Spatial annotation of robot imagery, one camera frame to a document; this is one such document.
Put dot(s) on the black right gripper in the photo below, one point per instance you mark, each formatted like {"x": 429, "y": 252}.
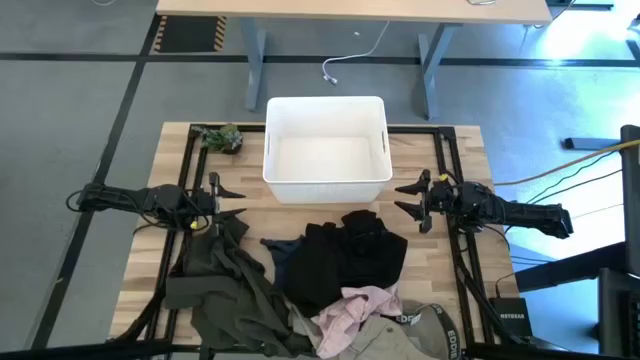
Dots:
{"x": 442, "y": 197}

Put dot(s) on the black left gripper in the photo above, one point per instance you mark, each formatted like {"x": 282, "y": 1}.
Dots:
{"x": 205, "y": 202}

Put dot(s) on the olive green garment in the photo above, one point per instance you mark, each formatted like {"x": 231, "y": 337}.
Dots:
{"x": 225, "y": 290}

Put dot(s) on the black garment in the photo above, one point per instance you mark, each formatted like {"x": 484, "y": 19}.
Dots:
{"x": 345, "y": 260}

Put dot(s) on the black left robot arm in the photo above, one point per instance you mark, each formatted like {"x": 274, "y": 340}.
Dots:
{"x": 150, "y": 200}

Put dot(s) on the small green potted plant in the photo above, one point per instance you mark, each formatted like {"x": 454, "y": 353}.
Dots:
{"x": 222, "y": 139}

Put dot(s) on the navy blue garment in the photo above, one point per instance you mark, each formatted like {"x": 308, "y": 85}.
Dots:
{"x": 282, "y": 252}

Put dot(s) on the white perforated plastic basket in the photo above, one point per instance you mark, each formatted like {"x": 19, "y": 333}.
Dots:
{"x": 327, "y": 150}

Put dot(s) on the pink shirt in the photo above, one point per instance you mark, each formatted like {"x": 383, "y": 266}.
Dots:
{"x": 350, "y": 312}

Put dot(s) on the khaki Eddie Bauer trousers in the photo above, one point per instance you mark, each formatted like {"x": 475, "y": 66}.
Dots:
{"x": 400, "y": 340}

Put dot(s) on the black stand beam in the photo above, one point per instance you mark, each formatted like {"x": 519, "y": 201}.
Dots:
{"x": 570, "y": 267}

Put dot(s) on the black mat hazard stripes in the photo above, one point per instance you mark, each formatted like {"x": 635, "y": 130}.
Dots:
{"x": 187, "y": 34}

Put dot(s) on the grey desk foot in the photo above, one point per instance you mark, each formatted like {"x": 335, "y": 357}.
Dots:
{"x": 590, "y": 143}

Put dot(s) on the light wood desk grey legs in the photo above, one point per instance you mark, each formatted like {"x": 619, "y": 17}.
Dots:
{"x": 350, "y": 9}

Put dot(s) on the black Netgear network switch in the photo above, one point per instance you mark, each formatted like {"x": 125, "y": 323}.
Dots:
{"x": 510, "y": 316}

